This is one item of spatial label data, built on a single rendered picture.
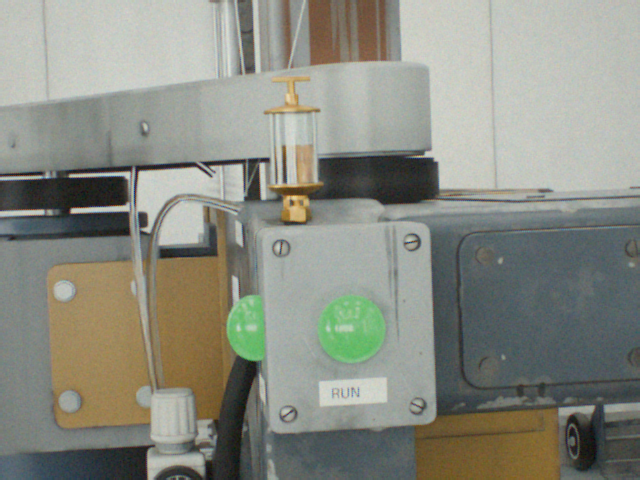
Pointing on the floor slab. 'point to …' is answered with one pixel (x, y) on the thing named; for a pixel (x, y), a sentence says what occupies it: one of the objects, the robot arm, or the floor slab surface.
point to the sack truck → (584, 430)
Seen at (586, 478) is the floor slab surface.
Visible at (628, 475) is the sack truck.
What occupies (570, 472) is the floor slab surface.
